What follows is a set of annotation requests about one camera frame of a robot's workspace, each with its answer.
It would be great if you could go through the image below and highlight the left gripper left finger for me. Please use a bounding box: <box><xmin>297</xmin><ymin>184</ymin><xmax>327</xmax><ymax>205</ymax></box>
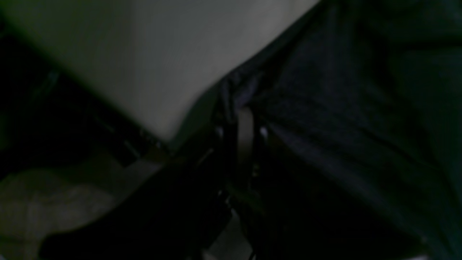
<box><xmin>159</xmin><ymin>109</ymin><xmax>236</xmax><ymax>224</ymax></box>

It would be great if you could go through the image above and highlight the black t-shirt with colourful print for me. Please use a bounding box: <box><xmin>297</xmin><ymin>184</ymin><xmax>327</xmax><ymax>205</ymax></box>
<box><xmin>173</xmin><ymin>0</ymin><xmax>462</xmax><ymax>260</ymax></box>

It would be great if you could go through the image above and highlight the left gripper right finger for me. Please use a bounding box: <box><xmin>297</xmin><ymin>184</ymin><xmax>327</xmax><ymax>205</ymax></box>
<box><xmin>251</xmin><ymin>110</ymin><xmax>296</xmax><ymax>231</ymax></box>

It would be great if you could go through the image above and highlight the grey-green table cloth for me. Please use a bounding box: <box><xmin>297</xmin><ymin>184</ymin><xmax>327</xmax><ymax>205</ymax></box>
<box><xmin>1</xmin><ymin>0</ymin><xmax>317</xmax><ymax>141</ymax></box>

